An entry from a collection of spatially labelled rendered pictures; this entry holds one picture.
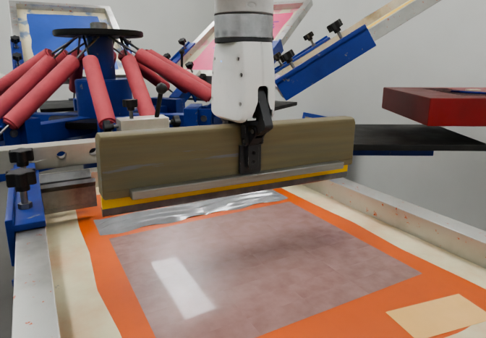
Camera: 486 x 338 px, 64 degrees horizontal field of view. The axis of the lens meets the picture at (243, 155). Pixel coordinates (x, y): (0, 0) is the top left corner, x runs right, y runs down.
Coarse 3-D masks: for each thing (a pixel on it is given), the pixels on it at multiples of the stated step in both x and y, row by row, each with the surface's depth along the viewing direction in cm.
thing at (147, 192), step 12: (288, 168) 56; (300, 168) 56; (312, 168) 57; (324, 168) 58; (336, 168) 59; (192, 180) 50; (204, 180) 50; (216, 180) 50; (228, 180) 51; (240, 180) 52; (252, 180) 53; (132, 192) 45; (144, 192) 46; (156, 192) 46; (168, 192) 47; (180, 192) 48
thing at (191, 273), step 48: (96, 240) 60; (144, 240) 60; (192, 240) 60; (144, 288) 48; (192, 288) 48; (240, 288) 48; (288, 288) 48; (144, 336) 40; (192, 336) 40; (240, 336) 40; (288, 336) 40; (336, 336) 40
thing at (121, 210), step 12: (288, 180) 58; (300, 180) 60; (312, 180) 61; (216, 192) 53; (228, 192) 54; (240, 192) 55; (252, 192) 56; (144, 204) 48; (156, 204) 49; (168, 204) 50
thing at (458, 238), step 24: (96, 168) 87; (336, 192) 77; (360, 192) 71; (384, 216) 67; (408, 216) 62; (432, 216) 60; (24, 240) 53; (432, 240) 59; (456, 240) 55; (480, 240) 53; (24, 264) 46; (48, 264) 46; (480, 264) 53; (24, 288) 42; (48, 288) 42; (24, 312) 38; (48, 312) 38; (24, 336) 35; (48, 336) 35
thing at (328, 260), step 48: (288, 192) 82; (240, 240) 60; (288, 240) 60; (336, 240) 60; (384, 240) 60; (336, 288) 48; (384, 288) 48; (432, 288) 48; (480, 288) 48; (384, 336) 40
